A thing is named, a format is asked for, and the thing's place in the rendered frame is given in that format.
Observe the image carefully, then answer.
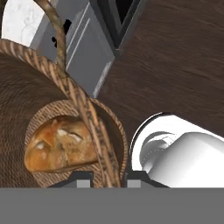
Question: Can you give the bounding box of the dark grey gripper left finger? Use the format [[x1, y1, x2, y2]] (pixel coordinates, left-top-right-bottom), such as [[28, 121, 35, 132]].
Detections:
[[47, 171, 95, 189]]

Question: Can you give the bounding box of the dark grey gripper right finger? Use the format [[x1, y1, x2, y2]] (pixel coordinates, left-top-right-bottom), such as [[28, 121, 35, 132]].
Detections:
[[125, 170, 171, 189]]

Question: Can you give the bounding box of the brown woven wicker basket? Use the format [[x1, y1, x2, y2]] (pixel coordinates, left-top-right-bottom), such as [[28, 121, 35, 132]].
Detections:
[[0, 0, 130, 189]]

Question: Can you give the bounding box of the golden brown bread loaf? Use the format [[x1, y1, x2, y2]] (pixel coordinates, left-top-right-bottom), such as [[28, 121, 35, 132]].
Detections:
[[24, 115, 99, 174]]

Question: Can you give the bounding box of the white rounded cylinder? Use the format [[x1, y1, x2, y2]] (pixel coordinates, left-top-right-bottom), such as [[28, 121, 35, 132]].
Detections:
[[129, 112, 224, 189]]

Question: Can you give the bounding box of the grey metal appliance, dark window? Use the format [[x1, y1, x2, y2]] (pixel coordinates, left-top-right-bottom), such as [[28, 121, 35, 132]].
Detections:
[[29, 0, 146, 99]]

